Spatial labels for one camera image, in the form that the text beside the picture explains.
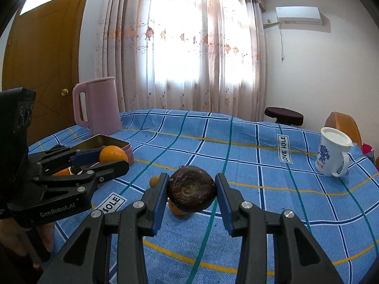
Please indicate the pink electric kettle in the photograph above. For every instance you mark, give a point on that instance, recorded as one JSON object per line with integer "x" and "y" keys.
{"x": 102, "y": 106}

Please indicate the orange leather armchair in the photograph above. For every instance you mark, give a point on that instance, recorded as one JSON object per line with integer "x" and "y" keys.
{"x": 340, "y": 121}

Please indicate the dark round wooden stool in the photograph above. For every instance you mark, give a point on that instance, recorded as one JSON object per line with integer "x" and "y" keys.
{"x": 282, "y": 114}

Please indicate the blue checkered tablecloth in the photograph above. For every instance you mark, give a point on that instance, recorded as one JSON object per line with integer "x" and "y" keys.
{"x": 266, "y": 213}

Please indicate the brown wooden door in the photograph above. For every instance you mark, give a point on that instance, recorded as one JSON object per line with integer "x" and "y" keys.
{"x": 38, "y": 59}

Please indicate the small yellow-green fruit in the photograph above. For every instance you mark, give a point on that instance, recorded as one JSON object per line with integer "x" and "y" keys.
{"x": 154, "y": 181}

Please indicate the white air conditioner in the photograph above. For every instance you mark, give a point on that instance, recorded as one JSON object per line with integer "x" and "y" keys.
{"x": 297, "y": 14}

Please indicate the sheer floral curtain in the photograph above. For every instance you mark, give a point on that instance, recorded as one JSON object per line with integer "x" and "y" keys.
{"x": 183, "y": 50}

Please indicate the dark brown passion fruit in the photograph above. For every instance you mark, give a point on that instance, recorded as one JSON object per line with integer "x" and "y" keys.
{"x": 191, "y": 189}

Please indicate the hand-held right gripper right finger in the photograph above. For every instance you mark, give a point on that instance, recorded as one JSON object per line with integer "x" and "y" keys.
{"x": 225, "y": 204}

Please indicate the white mug with blue print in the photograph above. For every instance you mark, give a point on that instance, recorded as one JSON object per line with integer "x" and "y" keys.
{"x": 330, "y": 151}

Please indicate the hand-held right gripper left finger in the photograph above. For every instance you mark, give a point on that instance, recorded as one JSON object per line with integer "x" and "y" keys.
{"x": 161, "y": 201}

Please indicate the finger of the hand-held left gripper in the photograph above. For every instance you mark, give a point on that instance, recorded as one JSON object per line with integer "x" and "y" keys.
{"x": 115, "y": 168}
{"x": 86, "y": 155}

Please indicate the orange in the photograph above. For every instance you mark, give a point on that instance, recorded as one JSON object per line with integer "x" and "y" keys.
{"x": 62, "y": 172}
{"x": 114, "y": 153}
{"x": 177, "y": 211}

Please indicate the pink metal tin box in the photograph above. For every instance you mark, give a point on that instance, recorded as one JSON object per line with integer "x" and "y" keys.
{"x": 128, "y": 151}

